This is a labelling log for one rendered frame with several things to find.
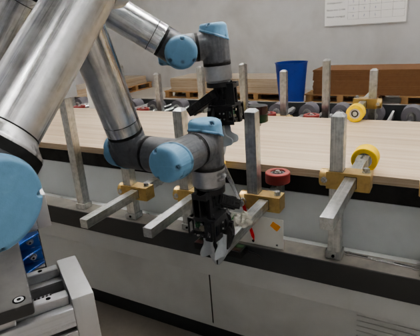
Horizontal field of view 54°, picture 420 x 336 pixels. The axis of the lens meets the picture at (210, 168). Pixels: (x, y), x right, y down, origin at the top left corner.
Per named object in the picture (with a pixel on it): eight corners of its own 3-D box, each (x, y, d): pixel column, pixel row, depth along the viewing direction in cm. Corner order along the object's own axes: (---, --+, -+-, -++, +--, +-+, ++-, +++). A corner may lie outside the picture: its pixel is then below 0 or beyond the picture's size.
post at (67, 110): (85, 209, 168) (64, 99, 153) (75, 208, 170) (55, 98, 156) (92, 205, 172) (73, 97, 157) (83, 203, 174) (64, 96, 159)
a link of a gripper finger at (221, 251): (209, 274, 99) (206, 239, 96) (220, 261, 103) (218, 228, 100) (220, 277, 97) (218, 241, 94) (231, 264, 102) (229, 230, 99)
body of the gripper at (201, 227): (188, 240, 96) (183, 191, 92) (206, 224, 103) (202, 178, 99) (217, 246, 92) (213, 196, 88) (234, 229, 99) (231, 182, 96)
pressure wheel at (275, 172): (285, 209, 133) (285, 175, 129) (262, 205, 137) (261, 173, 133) (293, 199, 140) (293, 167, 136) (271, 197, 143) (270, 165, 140)
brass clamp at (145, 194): (146, 202, 149) (144, 189, 147) (117, 197, 155) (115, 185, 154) (156, 196, 154) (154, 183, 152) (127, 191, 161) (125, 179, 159)
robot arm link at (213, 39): (194, 25, 113) (225, 21, 113) (199, 66, 116) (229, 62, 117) (197, 24, 105) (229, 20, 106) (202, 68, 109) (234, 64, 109)
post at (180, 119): (193, 244, 146) (181, 109, 131) (185, 242, 148) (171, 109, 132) (198, 239, 149) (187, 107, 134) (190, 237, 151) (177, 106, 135)
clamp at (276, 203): (279, 214, 125) (279, 198, 123) (239, 207, 131) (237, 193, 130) (285, 207, 129) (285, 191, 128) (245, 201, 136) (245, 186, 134)
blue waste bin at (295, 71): (301, 108, 673) (301, 63, 650) (270, 107, 700) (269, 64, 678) (312, 101, 716) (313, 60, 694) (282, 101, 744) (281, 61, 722)
